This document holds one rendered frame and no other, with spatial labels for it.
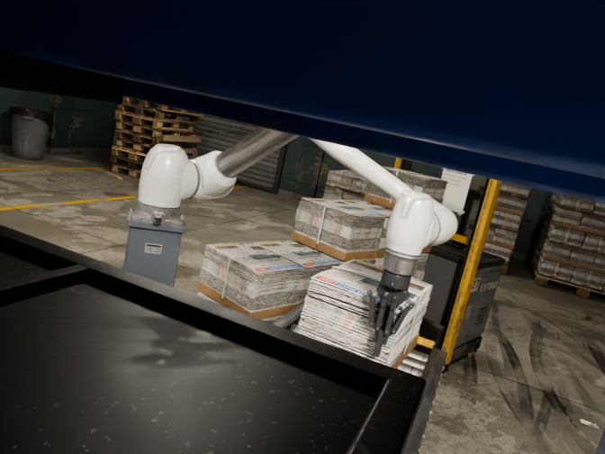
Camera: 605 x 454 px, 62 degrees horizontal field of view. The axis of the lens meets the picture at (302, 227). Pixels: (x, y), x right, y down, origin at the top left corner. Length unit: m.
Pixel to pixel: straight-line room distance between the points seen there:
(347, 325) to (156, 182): 0.86
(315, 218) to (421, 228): 1.40
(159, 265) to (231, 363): 1.62
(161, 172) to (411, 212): 0.96
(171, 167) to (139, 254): 0.34
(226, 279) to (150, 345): 1.93
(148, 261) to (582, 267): 6.24
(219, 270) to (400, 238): 1.19
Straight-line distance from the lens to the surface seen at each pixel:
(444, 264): 3.67
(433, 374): 1.66
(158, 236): 1.91
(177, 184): 1.90
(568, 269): 7.43
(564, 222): 7.32
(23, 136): 9.00
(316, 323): 1.50
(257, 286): 2.12
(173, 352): 0.33
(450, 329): 3.54
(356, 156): 1.44
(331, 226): 2.56
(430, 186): 3.03
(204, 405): 0.29
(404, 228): 1.28
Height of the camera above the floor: 1.46
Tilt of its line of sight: 12 degrees down
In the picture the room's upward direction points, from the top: 12 degrees clockwise
